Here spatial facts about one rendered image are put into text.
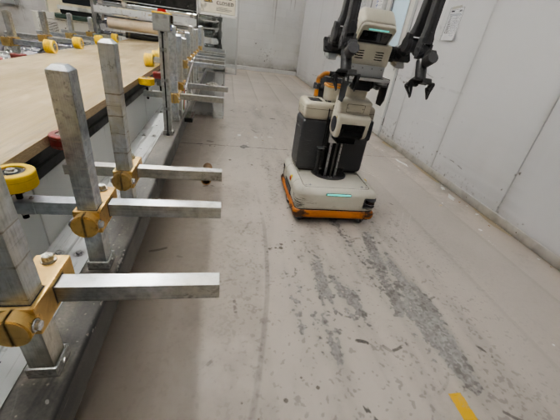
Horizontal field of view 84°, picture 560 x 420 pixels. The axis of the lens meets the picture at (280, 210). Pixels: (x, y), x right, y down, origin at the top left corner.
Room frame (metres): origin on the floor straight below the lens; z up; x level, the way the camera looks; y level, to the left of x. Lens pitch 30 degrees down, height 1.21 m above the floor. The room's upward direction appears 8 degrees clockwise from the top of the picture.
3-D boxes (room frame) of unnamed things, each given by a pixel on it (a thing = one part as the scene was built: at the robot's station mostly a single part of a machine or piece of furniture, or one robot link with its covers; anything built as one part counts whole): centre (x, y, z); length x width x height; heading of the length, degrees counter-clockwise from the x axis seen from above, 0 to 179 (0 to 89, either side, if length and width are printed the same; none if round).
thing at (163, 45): (1.49, 0.61, 0.93); 0.05 x 0.05 x 0.45; 13
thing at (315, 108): (2.42, -0.32, 0.59); 0.55 x 0.34 x 0.83; 102
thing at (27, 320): (0.31, 0.34, 0.83); 0.14 x 0.06 x 0.05; 13
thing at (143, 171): (0.82, 0.41, 0.81); 0.43 x 0.03 x 0.04; 103
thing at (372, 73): (2.05, -0.40, 0.99); 0.28 x 0.16 x 0.22; 102
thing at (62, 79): (0.53, 0.39, 0.88); 0.04 x 0.04 x 0.48; 13
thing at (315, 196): (2.33, -0.34, 0.16); 0.67 x 0.64 x 0.25; 12
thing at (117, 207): (0.58, 0.35, 0.83); 0.43 x 0.03 x 0.04; 103
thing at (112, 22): (4.41, 1.83, 1.05); 1.43 x 0.12 x 0.12; 103
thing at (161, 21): (1.50, 0.61, 1.18); 0.07 x 0.07 x 0.08; 13
